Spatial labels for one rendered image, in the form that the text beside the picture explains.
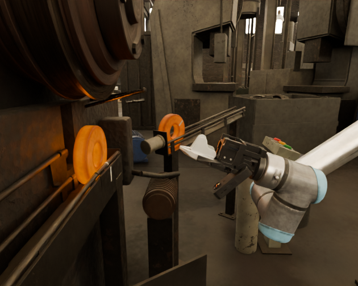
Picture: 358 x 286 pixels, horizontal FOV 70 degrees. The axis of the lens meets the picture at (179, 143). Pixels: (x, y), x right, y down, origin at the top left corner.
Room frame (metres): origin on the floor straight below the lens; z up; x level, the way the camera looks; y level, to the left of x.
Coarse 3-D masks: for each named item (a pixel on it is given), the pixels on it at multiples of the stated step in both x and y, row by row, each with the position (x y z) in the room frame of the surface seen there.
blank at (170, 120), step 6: (168, 114) 1.11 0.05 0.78; (174, 114) 1.11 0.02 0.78; (162, 120) 1.07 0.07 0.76; (168, 120) 1.07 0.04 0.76; (174, 120) 1.10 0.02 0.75; (180, 120) 1.13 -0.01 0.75; (162, 126) 1.05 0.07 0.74; (168, 126) 1.07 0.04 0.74; (174, 126) 1.13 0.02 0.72; (180, 126) 1.13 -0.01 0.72; (168, 132) 1.07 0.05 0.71; (174, 132) 1.14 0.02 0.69; (180, 132) 1.13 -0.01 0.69; (168, 138) 1.07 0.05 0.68; (180, 138) 1.13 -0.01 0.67; (168, 144) 1.06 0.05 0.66
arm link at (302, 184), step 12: (288, 168) 0.59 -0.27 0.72; (300, 168) 0.60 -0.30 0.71; (312, 168) 0.61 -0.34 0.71; (288, 180) 0.58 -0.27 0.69; (300, 180) 0.58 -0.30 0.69; (312, 180) 0.58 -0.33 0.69; (324, 180) 0.59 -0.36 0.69; (276, 192) 0.62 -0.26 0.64; (288, 192) 0.59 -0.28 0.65; (300, 192) 0.58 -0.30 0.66; (312, 192) 0.58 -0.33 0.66; (324, 192) 0.58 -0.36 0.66; (300, 204) 0.58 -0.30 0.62
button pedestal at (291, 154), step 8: (264, 144) 1.37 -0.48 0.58; (272, 144) 1.27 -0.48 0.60; (280, 144) 1.25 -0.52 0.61; (272, 152) 1.23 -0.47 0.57; (280, 152) 1.17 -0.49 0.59; (288, 152) 1.17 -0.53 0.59; (296, 152) 1.17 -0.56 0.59; (264, 240) 1.31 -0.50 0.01; (272, 240) 1.24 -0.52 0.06; (264, 248) 1.24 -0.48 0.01; (272, 248) 1.24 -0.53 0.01; (280, 248) 1.24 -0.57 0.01; (288, 248) 1.24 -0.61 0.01
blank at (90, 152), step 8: (88, 128) 0.62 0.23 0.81; (96, 128) 0.64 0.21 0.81; (80, 136) 0.59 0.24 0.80; (88, 136) 0.59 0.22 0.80; (96, 136) 0.64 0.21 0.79; (104, 136) 0.70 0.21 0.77; (80, 144) 0.58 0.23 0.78; (88, 144) 0.58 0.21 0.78; (96, 144) 0.66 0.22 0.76; (104, 144) 0.69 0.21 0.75; (80, 152) 0.57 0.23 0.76; (88, 152) 0.58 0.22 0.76; (96, 152) 0.67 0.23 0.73; (104, 152) 0.69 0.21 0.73; (80, 160) 0.56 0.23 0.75; (88, 160) 0.58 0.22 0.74; (96, 160) 0.66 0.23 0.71; (104, 160) 0.68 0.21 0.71; (80, 168) 0.56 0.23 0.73; (88, 168) 0.57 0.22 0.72; (96, 168) 0.62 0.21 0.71; (80, 176) 0.57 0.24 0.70; (88, 176) 0.57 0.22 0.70
